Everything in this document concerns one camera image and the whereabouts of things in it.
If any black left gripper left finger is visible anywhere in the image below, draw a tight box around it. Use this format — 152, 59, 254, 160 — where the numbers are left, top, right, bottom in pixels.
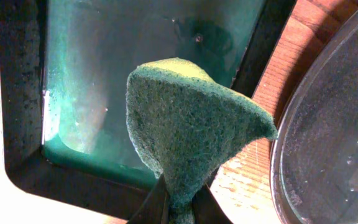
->
127, 174, 170, 224

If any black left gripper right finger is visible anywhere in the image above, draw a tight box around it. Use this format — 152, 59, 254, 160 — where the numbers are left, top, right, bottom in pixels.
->
191, 184, 232, 224

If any green scrubbing sponge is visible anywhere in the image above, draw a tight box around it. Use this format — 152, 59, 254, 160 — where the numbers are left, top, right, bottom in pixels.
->
126, 58, 278, 223

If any black round tray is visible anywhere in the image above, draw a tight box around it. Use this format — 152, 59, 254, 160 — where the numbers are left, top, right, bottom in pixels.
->
270, 10, 358, 223

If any black rectangular water tray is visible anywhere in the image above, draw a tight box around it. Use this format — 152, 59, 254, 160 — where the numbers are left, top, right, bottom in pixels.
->
0, 1, 295, 221

